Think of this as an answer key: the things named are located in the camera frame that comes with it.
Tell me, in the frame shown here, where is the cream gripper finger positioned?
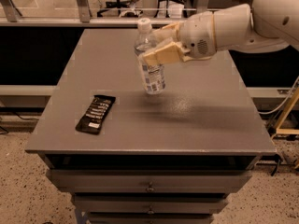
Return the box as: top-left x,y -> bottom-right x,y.
142,38 -> 191,66
153,22 -> 180,42

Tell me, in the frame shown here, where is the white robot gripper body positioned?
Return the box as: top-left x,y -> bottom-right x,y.
178,11 -> 217,62

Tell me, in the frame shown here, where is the clear plastic water bottle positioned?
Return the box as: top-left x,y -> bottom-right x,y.
135,18 -> 165,95

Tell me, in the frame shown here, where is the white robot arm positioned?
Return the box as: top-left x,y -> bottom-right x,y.
141,0 -> 299,65

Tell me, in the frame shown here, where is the black snack bar packet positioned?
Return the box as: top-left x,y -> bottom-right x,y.
76,95 -> 116,135

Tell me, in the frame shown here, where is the grey drawer cabinet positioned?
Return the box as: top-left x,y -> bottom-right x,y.
24,28 -> 278,224

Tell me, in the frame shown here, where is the metal window railing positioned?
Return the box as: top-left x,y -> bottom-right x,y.
0,0 -> 209,27

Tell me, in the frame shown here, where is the top grey drawer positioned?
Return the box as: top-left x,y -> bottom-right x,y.
47,170 -> 251,193

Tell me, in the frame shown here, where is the grey drawer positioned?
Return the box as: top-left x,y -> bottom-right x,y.
89,214 -> 213,224
74,194 -> 228,215
47,170 -> 251,193

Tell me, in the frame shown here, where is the bottom grey drawer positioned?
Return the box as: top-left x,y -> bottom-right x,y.
89,214 -> 213,224

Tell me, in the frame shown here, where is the middle grey drawer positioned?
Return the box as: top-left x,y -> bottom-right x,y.
74,194 -> 228,215

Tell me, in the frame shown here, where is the white cable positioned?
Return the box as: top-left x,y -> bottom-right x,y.
257,77 -> 299,116

